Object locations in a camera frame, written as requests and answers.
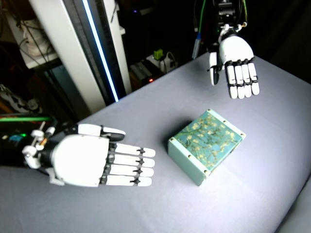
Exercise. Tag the teal floral print box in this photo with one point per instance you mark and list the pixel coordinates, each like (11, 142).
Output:
(206, 138)

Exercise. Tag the white power strip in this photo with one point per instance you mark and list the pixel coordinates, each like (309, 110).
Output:
(167, 64)

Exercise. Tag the green plug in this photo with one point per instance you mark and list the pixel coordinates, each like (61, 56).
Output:
(158, 54)

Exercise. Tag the black device with red light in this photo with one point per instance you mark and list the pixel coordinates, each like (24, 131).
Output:
(142, 72)

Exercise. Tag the white column with light strip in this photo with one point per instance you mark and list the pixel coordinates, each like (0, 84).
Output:
(73, 48)

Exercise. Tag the grey table cloth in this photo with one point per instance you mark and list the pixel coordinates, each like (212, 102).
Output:
(170, 208)

